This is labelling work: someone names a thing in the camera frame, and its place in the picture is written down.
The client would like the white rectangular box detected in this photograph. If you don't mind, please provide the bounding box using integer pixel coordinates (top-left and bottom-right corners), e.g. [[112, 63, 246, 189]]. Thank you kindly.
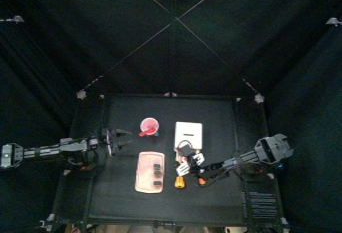
[[172, 121, 204, 151]]

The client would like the red toy spoon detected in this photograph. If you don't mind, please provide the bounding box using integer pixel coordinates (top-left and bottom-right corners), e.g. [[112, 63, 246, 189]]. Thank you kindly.
[[138, 127, 158, 138]]

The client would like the pink oblong plate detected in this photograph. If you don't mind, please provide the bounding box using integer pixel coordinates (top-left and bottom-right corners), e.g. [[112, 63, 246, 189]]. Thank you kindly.
[[134, 150, 167, 194]]

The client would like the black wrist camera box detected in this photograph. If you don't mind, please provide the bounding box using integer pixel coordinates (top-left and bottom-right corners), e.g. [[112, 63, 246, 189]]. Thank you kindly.
[[176, 143, 195, 158]]

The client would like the pink toy cup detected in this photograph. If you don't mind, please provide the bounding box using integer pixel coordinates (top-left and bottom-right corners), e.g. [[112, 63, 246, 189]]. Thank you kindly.
[[139, 117, 162, 135]]

